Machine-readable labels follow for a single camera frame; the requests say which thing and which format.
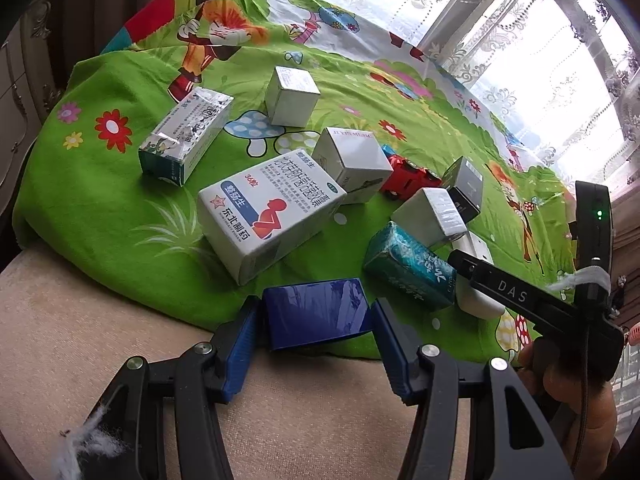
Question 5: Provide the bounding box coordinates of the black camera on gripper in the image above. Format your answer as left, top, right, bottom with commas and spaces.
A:
570, 181, 613, 294

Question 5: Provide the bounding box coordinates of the green cartoon cloth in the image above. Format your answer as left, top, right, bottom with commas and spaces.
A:
14, 0, 574, 361

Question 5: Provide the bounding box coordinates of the red toy car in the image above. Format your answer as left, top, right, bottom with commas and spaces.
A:
380, 144, 442, 200

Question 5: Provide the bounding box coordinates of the white JI YIN MUSIC box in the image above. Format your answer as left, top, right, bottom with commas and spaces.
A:
311, 127, 393, 205

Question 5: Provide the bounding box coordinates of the large white medicine box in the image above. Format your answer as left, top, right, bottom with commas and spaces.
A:
196, 148, 346, 286

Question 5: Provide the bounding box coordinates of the silver white cube box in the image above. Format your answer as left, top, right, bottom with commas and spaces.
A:
265, 66, 320, 128

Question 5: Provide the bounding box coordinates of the beige sofa cushion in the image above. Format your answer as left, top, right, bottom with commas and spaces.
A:
0, 244, 522, 480

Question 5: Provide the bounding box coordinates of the white plastic device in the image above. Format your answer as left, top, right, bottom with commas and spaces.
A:
452, 231, 506, 320

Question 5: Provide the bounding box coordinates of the teal tissue pack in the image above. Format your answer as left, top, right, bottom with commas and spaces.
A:
363, 221, 457, 310

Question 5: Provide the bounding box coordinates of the right hand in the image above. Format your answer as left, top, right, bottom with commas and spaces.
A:
518, 342, 617, 479

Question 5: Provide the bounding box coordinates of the black tall box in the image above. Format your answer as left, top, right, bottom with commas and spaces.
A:
442, 156, 484, 224

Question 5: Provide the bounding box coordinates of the white rectangular box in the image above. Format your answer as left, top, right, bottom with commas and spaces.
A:
390, 188, 468, 247

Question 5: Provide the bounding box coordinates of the silver green medicine box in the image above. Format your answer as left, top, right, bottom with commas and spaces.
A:
138, 88, 234, 186

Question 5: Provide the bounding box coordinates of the blue glossy box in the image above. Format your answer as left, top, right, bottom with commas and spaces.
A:
262, 278, 372, 351

